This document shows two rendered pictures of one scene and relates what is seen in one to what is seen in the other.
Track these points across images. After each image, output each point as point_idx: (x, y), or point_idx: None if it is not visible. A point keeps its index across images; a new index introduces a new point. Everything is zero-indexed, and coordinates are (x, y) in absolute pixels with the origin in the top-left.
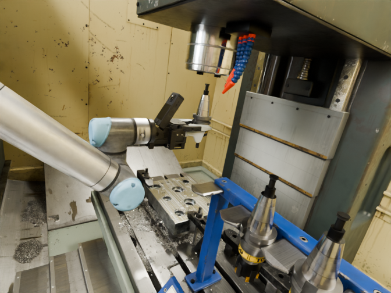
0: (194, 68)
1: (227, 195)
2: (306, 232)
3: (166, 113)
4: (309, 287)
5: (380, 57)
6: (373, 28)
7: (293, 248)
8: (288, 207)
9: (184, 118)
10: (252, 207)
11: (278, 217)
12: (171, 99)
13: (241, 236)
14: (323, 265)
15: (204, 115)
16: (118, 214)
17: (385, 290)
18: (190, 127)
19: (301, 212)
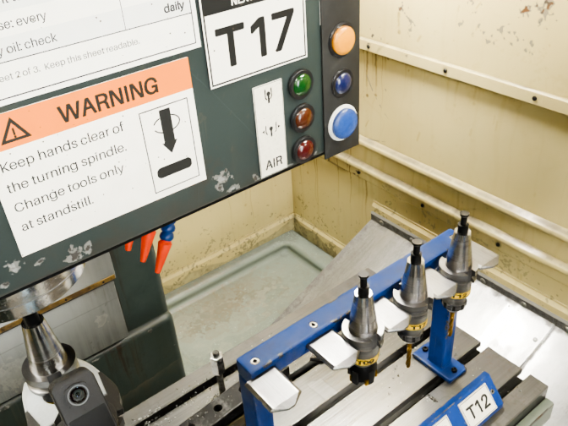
0: (61, 295)
1: (283, 362)
2: (128, 326)
3: (115, 424)
4: (425, 303)
5: None
6: None
7: (376, 305)
8: (90, 328)
9: (25, 416)
10: (321, 330)
11: (331, 306)
12: (85, 395)
13: (371, 350)
14: (425, 281)
15: (66, 353)
16: None
17: (406, 257)
18: (118, 390)
19: (114, 311)
